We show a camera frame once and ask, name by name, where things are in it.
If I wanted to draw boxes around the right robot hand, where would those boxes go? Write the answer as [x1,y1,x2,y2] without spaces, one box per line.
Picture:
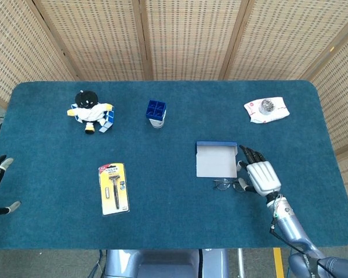
[236,144,281,195]

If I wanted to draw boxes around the black eyeglasses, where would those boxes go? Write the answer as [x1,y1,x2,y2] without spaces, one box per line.
[213,178,247,192]

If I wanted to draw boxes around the blue shallow box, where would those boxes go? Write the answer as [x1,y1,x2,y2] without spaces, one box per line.
[195,141,238,178]

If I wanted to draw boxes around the clear jar of clips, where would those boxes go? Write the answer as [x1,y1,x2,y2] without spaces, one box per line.
[258,98,276,116]

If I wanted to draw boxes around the metal table leg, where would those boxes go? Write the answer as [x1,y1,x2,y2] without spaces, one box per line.
[237,248,246,278]

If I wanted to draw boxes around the blue carpet table cover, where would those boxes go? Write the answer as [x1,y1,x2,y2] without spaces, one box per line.
[0,80,348,250]

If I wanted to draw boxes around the black-headed plush doll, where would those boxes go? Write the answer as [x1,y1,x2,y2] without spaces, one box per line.
[66,90,114,136]

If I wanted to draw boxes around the yellow razor blister pack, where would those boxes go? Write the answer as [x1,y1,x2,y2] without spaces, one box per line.
[97,162,131,216]

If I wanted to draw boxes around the blue white snake cube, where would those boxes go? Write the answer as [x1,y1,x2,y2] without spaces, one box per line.
[70,103,116,134]

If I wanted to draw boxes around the blue divided organizer box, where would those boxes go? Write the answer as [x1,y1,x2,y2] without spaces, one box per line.
[145,99,167,120]

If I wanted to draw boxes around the grey-blue robot torso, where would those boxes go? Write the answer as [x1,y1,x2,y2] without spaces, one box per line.
[104,248,230,278]

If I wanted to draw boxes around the bamboo folding screen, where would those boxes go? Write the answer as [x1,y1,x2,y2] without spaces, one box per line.
[0,0,348,159]

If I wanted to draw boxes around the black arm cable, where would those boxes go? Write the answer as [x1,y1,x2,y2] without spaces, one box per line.
[269,217,325,278]

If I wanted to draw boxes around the blue floor cable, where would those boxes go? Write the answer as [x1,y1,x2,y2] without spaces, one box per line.
[96,249,106,278]

